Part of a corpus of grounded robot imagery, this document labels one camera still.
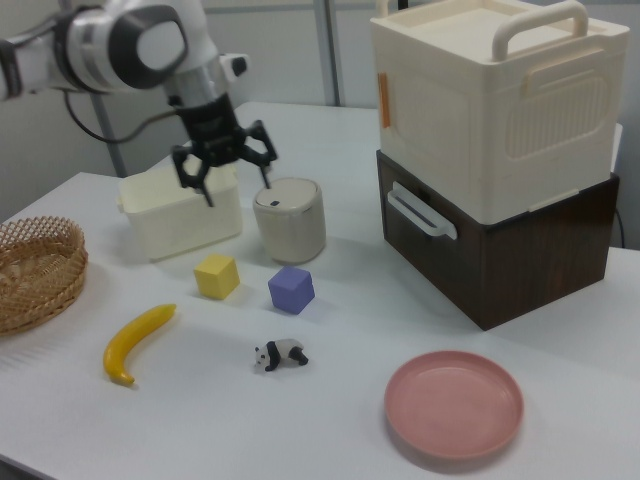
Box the woven wicker basket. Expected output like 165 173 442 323
0 214 90 335

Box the small beige lidded trash can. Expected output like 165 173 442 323
252 177 329 265

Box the wooden drawer with white handle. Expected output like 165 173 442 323
383 172 474 314

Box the purple cube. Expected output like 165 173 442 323
267 265 316 315

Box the yellow toy banana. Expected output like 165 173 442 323
103 303 178 386

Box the yellow cube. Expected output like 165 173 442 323
193 253 240 300

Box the cream open plastic bin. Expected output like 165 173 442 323
115 165 244 262

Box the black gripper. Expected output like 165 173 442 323
167 89 279 209

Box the orange latch strip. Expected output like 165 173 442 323
377 72 394 127

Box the small panda figurine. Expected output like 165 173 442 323
253 338 310 374

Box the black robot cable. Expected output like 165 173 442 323
63 91 182 145

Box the pink plastic plate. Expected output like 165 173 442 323
383 351 525 460

